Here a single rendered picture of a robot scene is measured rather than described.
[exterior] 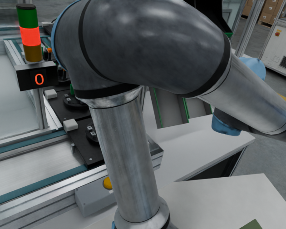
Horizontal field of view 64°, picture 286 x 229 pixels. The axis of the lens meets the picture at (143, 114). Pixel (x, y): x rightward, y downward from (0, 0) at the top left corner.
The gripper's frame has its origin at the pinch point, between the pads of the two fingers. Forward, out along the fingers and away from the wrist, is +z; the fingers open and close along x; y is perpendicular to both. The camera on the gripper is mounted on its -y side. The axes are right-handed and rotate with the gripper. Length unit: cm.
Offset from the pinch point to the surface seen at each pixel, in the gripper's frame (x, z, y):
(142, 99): -6.5, 14.9, 13.5
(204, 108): 23.7, 11.2, 21.1
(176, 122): 5.7, 8.1, 24.2
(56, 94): -38, 44, 11
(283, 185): 146, 48, 115
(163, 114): 0.4, 9.6, 20.1
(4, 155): -60, 17, 28
